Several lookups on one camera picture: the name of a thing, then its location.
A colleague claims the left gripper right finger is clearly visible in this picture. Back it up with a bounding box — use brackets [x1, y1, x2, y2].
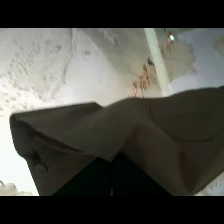
[111, 152, 174, 197]

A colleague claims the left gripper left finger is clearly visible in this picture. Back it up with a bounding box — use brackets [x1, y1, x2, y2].
[53, 156, 114, 197]

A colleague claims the brown garment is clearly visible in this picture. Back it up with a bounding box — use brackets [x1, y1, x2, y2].
[9, 85, 224, 197]

